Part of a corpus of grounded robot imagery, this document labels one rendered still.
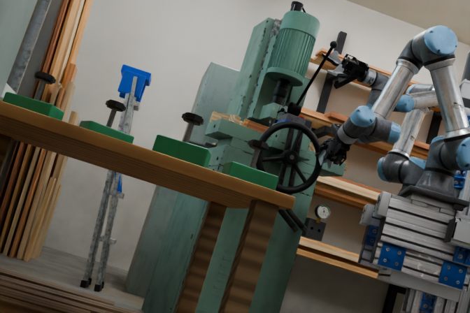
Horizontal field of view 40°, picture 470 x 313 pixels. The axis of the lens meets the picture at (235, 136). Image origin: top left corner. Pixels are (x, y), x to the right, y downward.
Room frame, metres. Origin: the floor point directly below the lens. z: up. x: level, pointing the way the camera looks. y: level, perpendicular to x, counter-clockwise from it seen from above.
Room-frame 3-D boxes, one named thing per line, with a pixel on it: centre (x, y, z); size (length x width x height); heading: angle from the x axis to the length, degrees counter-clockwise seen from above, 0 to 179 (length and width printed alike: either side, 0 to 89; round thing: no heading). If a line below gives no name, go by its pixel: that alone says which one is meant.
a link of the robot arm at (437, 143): (2.46, -0.80, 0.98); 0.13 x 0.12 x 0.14; 12
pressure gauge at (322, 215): (2.73, -0.45, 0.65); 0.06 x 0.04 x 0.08; 106
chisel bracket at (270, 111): (2.89, -0.13, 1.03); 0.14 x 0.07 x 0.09; 16
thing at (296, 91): (3.12, -0.23, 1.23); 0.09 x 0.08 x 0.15; 16
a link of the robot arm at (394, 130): (2.28, -0.50, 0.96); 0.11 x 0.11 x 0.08; 12
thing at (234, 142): (2.81, -0.15, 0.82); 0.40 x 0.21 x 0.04; 106
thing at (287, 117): (2.69, -0.23, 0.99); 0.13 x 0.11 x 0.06; 106
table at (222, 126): (2.77, -0.20, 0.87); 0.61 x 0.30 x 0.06; 106
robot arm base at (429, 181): (2.46, -0.80, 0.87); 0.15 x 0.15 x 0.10
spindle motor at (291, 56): (2.87, -0.14, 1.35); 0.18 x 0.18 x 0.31
